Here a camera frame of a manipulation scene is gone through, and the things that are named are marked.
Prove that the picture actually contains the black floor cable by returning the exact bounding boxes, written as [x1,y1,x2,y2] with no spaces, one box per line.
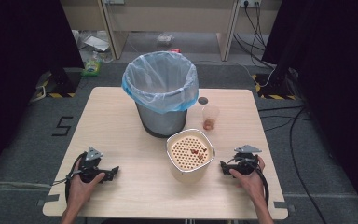
[256,105,328,224]

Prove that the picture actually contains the beige wooden desk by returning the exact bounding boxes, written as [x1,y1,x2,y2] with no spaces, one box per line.
[59,0,283,63]

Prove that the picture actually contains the red-brown food scraps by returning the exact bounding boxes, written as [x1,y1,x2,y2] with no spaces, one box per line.
[189,147,209,161]

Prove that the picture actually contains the green wipes packet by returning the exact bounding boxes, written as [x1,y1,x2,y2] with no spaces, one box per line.
[80,50,103,78]

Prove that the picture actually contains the grey metal trash bin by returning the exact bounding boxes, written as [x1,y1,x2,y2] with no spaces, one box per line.
[135,102,188,139]

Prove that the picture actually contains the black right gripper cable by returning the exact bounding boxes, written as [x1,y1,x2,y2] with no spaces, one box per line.
[228,156,270,207]

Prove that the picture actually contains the white floor cable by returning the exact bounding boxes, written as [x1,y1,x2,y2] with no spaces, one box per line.
[195,60,277,89]

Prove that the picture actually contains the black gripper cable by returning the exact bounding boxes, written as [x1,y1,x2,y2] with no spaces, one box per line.
[50,151,89,205]
[228,156,270,207]

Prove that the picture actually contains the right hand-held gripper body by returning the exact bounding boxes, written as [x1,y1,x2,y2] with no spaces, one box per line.
[227,144,263,176]

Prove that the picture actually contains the black hanging power cables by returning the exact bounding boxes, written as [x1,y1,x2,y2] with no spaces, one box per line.
[232,2,276,70]

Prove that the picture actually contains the person's right hand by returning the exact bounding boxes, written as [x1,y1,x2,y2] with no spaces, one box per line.
[228,156,267,203]

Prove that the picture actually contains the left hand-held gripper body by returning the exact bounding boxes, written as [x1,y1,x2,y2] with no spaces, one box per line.
[77,147,115,184]

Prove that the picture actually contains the blue plastic trash bag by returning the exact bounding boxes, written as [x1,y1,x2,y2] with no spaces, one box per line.
[121,50,200,115]

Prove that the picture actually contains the black stand base hazard stripes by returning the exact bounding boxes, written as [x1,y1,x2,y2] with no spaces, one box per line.
[34,66,83,99]
[251,72,297,101]

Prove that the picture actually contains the clear plastic cup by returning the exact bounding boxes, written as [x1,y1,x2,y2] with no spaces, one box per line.
[201,105,221,132]

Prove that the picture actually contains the black curtain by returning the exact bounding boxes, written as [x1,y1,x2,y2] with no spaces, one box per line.
[0,0,86,185]
[261,0,358,222]

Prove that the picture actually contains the white wall power strip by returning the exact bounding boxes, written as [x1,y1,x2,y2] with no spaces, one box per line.
[239,0,262,8]

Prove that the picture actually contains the white crumpled sheet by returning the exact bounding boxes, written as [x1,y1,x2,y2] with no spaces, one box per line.
[82,34,111,53]

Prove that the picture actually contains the person's left hand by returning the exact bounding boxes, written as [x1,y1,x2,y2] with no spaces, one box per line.
[66,158,106,213]

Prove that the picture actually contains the clear plastic packet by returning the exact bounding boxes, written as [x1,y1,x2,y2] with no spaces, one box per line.
[156,33,174,47]

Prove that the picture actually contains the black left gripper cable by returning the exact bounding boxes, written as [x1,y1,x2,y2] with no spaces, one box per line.
[50,151,89,205]

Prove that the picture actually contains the white square strainer container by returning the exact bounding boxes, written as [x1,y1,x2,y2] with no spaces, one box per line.
[165,128,216,185]

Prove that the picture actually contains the brown scraps in cup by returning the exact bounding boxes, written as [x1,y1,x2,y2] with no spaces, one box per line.
[202,119,215,132]

